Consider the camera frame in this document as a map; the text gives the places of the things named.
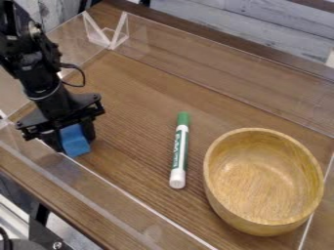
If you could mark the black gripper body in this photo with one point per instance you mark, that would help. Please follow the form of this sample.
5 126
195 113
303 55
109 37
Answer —
82 107

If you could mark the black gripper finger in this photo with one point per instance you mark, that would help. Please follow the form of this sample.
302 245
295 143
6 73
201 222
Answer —
88 131
52 140

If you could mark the blue block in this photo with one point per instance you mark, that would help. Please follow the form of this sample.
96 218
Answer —
73 141

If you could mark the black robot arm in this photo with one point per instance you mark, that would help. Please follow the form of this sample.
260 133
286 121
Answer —
30 57

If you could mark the brown wooden bowl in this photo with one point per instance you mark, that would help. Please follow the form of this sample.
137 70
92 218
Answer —
261 181

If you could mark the green white marker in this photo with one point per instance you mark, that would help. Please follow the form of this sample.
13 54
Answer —
177 176

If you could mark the black equipment under table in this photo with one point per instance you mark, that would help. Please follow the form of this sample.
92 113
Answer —
24 234

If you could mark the clear acrylic front wall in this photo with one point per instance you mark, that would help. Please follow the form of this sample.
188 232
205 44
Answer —
111 217

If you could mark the clear acrylic corner bracket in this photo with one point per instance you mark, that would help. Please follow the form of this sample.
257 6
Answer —
107 37

